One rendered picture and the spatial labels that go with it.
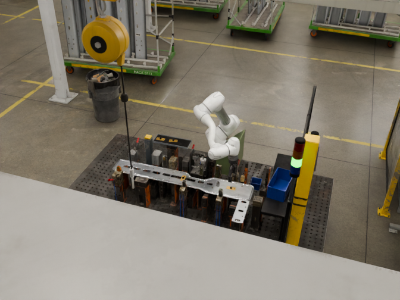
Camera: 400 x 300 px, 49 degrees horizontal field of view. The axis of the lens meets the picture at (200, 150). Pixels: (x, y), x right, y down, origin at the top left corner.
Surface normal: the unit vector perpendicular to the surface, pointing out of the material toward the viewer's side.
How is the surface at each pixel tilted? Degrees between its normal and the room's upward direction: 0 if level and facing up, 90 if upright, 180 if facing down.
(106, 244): 0
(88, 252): 0
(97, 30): 80
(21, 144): 0
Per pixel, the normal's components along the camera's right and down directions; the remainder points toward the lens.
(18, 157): 0.01, -0.81
